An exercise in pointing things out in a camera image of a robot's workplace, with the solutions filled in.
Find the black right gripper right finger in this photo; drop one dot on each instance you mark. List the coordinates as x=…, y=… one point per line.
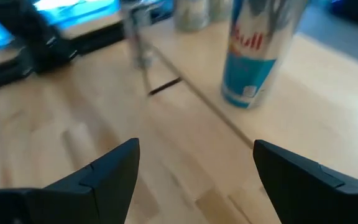
x=306, y=193

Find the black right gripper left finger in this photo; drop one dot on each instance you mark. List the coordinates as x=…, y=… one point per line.
x=89, y=193

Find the silver blue Red Bull can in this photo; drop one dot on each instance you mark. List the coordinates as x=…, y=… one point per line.
x=253, y=71

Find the wooden shelf black metal frame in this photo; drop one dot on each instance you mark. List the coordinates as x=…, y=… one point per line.
x=306, y=118

